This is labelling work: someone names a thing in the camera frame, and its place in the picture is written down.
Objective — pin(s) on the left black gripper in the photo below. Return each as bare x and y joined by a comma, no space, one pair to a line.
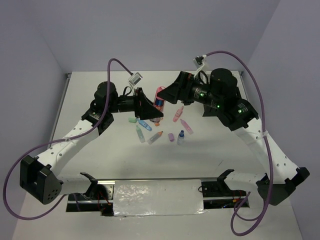
147,110

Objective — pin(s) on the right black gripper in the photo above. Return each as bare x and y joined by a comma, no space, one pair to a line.
180,89

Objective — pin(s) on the pink cap glue bottle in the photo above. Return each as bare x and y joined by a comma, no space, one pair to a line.
158,102

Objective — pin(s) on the orange tip grey highlighter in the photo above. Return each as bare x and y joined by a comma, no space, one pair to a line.
154,138

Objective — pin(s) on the purple highlighter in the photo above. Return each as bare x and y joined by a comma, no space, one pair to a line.
186,126

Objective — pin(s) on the purple highlighter cap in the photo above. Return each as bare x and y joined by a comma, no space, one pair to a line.
171,137

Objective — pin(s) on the blue cap clear bottle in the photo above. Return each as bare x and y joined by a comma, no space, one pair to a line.
181,137

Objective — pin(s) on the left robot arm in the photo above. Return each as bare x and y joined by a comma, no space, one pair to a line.
40,175

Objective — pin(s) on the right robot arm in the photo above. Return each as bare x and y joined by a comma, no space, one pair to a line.
222,94

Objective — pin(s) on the blue highlighter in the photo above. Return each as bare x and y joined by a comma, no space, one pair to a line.
144,125

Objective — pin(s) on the green highlighter cap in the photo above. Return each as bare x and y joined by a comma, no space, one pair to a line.
132,120

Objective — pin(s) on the pink highlighter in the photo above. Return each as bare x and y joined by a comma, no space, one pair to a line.
178,114

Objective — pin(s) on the green highlighter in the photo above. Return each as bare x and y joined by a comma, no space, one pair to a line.
140,134

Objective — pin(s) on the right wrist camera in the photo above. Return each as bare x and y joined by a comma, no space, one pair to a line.
200,61

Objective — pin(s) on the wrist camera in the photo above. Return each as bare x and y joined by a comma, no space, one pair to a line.
135,79
200,61

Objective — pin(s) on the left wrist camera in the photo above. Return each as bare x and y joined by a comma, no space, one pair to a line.
135,79

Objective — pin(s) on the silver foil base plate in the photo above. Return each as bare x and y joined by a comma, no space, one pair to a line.
157,198

